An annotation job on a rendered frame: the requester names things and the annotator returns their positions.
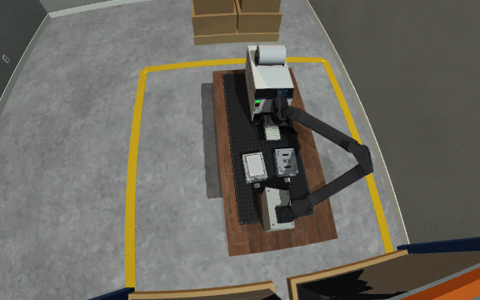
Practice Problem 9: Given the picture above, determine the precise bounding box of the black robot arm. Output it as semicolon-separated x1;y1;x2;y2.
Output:
272;96;373;223

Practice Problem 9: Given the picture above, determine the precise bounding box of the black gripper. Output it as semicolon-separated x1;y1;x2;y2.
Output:
264;114;289;128

